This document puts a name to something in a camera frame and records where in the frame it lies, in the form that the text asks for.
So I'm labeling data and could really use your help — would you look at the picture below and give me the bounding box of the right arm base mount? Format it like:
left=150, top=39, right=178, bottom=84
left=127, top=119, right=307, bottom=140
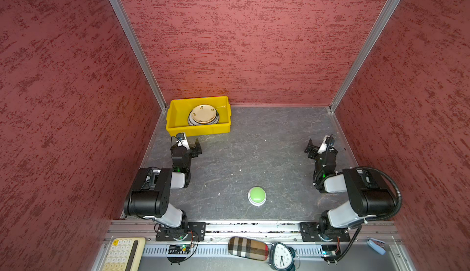
left=299, top=222, right=350, bottom=243

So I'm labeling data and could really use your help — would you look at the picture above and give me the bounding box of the white plate flower outline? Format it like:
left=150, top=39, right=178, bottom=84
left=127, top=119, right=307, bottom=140
left=187, top=105, right=220, bottom=126

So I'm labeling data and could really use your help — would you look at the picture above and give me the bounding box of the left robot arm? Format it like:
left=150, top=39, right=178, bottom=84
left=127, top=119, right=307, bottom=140
left=123, top=133, right=202, bottom=241

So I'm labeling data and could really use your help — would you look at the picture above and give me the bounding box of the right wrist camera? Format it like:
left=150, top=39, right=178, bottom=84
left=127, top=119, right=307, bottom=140
left=317, top=135, right=335, bottom=154

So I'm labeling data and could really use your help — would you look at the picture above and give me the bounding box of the left controller board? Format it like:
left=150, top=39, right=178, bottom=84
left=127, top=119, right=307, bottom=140
left=167, top=244, right=192, bottom=257

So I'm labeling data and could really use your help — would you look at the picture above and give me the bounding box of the yellow plastic bin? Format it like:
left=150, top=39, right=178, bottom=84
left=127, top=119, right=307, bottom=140
left=166, top=96, right=231, bottom=136

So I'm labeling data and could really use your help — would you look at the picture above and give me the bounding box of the aluminium mounting rail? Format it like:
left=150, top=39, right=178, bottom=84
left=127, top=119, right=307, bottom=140
left=104, top=220, right=403, bottom=245

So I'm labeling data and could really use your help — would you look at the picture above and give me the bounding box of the green push button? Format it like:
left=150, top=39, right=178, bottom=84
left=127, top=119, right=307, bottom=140
left=247, top=187, right=267, bottom=207

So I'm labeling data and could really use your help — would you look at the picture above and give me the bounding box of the blue white small object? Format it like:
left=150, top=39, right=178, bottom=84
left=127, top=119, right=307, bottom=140
left=367, top=237, right=386, bottom=255

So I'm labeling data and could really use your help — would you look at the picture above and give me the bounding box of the cream beige plate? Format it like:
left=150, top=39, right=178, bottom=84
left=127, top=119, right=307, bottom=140
left=189, top=105, right=217, bottom=124

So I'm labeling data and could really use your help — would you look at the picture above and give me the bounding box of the right controller board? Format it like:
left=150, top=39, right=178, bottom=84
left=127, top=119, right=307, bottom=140
left=320, top=245, right=341, bottom=261

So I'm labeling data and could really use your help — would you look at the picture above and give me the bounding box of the beige calculator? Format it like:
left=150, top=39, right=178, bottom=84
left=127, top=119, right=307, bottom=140
left=101, top=237, right=146, bottom=271

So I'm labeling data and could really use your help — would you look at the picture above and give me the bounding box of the left aluminium corner post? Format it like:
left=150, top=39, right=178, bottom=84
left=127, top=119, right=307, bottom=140
left=109, top=0, right=167, bottom=112

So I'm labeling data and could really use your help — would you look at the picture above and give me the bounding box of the right aluminium corner post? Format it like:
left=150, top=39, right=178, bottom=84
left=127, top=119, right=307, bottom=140
left=329, top=0, right=401, bottom=114

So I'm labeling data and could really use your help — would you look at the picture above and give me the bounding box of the aluminium corner post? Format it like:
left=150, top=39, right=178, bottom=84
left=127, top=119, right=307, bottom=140
left=109, top=0, right=167, bottom=112
left=329, top=0, right=401, bottom=114

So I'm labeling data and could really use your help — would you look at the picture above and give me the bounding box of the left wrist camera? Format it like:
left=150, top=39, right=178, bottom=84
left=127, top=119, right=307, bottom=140
left=175, top=133, right=190, bottom=150

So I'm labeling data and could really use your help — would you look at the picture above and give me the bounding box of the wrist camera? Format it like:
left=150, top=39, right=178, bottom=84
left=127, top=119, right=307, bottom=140
left=175, top=133, right=190, bottom=150
left=317, top=135, right=335, bottom=154

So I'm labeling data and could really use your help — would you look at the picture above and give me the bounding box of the controller board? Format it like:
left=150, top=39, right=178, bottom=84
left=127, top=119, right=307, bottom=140
left=320, top=245, right=341, bottom=261
left=167, top=244, right=192, bottom=257

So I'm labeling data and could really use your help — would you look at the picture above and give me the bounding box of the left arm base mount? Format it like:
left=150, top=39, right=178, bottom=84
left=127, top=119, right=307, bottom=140
left=155, top=222, right=207, bottom=242

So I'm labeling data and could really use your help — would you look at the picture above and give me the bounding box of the white analog clock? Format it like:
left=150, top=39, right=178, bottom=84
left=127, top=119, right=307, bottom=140
left=269, top=242, right=296, bottom=271

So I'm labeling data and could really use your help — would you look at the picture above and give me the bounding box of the plaid glasses case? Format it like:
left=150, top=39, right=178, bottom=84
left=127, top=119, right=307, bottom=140
left=228, top=237, right=269, bottom=262

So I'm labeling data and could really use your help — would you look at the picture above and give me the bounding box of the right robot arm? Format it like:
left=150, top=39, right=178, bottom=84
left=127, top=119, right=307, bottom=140
left=304, top=135, right=403, bottom=242

